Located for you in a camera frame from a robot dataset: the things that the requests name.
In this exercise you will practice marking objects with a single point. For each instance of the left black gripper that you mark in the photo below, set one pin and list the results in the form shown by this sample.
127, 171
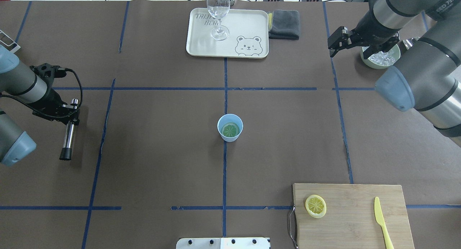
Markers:
51, 98

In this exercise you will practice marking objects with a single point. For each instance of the yellow plastic knife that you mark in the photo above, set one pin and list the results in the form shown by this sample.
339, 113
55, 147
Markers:
379, 217

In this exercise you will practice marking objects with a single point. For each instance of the green bowl of ice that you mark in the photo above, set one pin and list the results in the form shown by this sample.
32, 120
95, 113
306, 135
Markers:
381, 60

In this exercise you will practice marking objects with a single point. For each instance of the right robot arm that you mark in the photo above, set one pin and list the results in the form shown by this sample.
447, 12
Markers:
421, 78

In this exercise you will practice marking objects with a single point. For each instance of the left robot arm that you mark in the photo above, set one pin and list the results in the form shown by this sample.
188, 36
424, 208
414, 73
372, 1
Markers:
30, 90

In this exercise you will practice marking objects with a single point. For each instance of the yellow lemon half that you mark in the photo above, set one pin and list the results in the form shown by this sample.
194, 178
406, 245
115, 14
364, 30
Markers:
315, 206

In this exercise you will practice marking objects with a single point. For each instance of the yellow sponge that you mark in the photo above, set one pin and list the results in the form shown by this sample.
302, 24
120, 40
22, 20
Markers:
270, 19

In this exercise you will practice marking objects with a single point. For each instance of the white wire cup rack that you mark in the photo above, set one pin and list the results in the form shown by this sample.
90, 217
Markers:
8, 42

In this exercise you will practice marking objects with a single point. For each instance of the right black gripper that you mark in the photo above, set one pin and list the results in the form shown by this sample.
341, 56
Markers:
374, 34

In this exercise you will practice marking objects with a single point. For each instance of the wooden cutting board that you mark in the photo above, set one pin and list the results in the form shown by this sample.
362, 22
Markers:
349, 222

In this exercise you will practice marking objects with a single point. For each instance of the steel muddler with black tip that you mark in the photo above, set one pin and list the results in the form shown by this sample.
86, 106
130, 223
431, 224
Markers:
66, 151

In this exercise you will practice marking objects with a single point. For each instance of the green lime slice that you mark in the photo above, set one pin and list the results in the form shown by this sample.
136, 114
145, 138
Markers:
230, 130

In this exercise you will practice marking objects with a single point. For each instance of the clear wine glass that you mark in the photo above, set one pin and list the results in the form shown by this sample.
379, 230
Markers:
218, 9

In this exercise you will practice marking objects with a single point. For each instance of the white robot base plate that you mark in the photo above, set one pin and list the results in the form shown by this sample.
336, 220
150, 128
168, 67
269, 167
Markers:
224, 243

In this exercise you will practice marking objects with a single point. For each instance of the light blue cup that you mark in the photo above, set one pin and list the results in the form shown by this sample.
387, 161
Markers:
226, 119

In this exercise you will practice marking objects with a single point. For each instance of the grey folded cloth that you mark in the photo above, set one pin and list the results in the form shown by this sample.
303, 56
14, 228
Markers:
286, 25

